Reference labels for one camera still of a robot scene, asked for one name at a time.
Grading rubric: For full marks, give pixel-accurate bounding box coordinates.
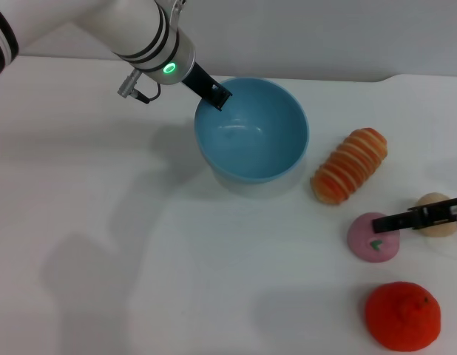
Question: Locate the blue bowl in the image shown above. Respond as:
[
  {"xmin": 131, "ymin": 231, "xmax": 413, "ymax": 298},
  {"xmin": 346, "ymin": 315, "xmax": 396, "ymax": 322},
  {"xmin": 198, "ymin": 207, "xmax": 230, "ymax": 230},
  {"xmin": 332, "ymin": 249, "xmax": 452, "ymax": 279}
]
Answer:
[{"xmin": 193, "ymin": 76, "xmax": 310, "ymax": 199}]

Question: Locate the left arm cable with connector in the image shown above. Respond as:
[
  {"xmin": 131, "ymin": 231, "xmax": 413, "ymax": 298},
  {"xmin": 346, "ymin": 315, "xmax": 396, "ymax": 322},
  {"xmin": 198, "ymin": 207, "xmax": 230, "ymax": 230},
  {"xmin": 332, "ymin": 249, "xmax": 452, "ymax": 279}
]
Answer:
[{"xmin": 117, "ymin": 70, "xmax": 162, "ymax": 104}]

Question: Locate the orange striped toy bread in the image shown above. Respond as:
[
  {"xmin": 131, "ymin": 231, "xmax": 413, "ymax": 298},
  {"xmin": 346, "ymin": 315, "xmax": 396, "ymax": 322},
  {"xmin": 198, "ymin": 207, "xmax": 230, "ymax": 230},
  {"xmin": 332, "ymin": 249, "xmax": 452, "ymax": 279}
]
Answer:
[{"xmin": 310, "ymin": 127, "xmax": 389, "ymax": 206}]

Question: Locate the pink toy peach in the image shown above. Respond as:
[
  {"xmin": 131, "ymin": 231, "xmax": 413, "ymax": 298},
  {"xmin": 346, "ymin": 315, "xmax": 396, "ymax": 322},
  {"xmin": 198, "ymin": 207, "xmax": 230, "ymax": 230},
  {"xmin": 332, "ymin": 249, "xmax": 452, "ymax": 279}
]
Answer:
[{"xmin": 347, "ymin": 212, "xmax": 401, "ymax": 263}]

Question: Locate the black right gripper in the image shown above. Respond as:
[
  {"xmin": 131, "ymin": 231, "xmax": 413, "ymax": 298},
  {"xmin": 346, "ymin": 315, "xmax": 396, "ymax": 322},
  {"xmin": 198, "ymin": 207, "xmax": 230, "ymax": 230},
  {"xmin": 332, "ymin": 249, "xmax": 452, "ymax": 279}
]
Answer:
[{"xmin": 372, "ymin": 196, "xmax": 457, "ymax": 234}]

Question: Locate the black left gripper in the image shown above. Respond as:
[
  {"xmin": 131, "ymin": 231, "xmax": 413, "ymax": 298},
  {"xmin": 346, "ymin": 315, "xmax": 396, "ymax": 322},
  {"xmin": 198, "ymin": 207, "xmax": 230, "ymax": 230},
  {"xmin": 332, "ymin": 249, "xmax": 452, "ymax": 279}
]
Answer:
[{"xmin": 180, "ymin": 62, "xmax": 234, "ymax": 112}]

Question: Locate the orange toy tangerine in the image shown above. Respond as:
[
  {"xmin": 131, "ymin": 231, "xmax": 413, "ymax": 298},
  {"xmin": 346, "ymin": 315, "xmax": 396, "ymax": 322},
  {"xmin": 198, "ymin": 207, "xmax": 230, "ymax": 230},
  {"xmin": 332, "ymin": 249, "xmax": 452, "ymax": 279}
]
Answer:
[{"xmin": 364, "ymin": 281, "xmax": 442, "ymax": 352}]

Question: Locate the beige round toy bun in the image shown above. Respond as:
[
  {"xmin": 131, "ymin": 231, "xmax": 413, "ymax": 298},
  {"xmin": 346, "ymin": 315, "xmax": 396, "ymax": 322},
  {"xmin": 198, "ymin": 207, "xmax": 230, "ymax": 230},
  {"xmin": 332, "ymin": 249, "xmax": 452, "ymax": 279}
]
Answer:
[{"xmin": 415, "ymin": 192, "xmax": 457, "ymax": 237}]

